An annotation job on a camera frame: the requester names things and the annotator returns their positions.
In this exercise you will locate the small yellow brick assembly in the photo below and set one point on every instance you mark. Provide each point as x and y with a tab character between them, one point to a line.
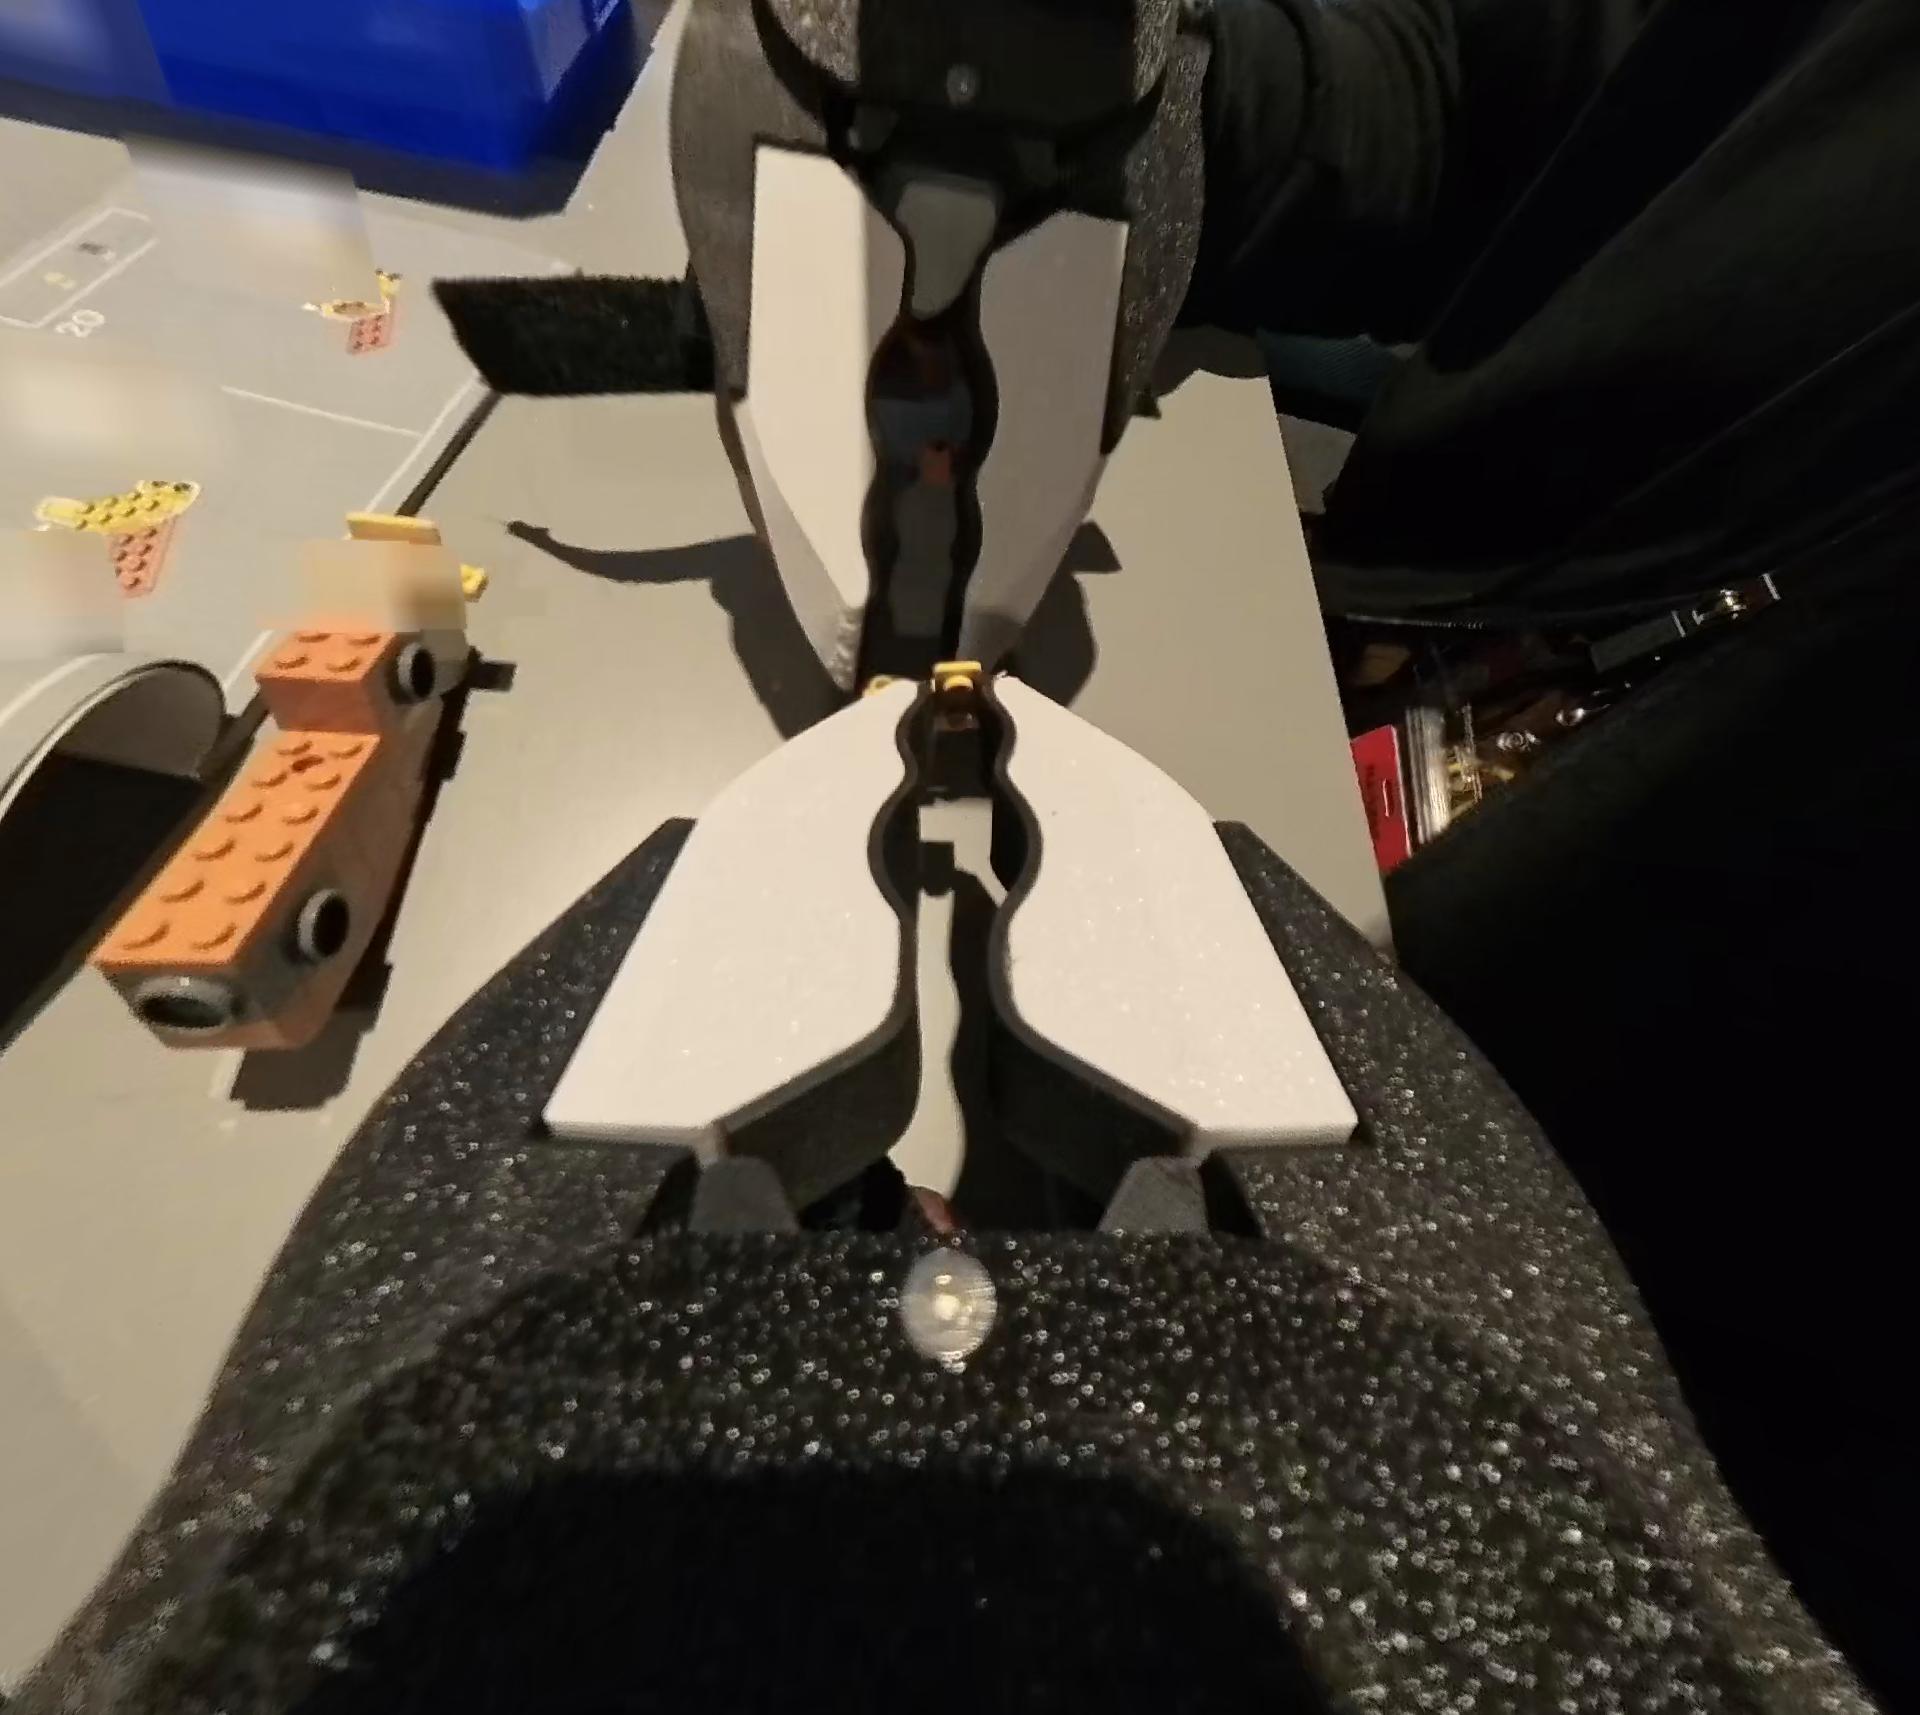
961	680

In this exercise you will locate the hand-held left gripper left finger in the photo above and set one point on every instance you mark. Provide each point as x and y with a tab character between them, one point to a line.
734	980

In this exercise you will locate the red printed packet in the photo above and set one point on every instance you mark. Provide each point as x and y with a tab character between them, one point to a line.
1380	801

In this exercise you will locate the person's right forearm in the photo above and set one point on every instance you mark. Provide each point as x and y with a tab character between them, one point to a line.
1349	127

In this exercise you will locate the tan studded toy brick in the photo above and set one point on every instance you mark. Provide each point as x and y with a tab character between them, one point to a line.
414	561

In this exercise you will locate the grey desk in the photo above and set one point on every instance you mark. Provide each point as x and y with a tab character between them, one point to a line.
601	667

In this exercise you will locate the grey instruction booklet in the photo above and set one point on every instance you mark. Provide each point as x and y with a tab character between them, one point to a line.
213	397

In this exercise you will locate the small orange toy brick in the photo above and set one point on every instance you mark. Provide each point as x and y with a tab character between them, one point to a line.
270	830

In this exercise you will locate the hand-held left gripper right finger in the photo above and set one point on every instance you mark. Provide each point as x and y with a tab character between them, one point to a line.
1173	980

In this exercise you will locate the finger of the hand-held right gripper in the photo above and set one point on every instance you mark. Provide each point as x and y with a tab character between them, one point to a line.
1049	366
804	336

